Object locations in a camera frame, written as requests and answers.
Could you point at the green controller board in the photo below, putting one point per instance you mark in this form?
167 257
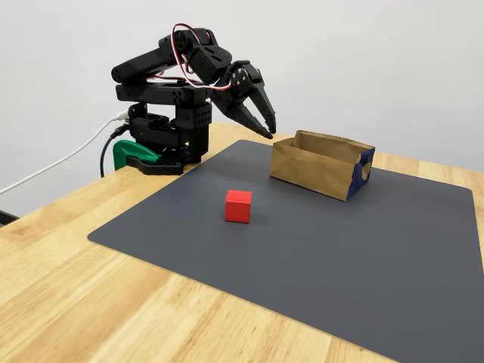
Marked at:
127 120

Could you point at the green table clamp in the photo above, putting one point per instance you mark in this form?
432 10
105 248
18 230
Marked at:
123 151

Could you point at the red cube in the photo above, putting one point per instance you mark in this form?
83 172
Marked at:
237 208

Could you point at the grey mat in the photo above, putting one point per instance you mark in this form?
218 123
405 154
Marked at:
302 264

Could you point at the brown paper box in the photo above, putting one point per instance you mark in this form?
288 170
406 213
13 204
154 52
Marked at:
310 170

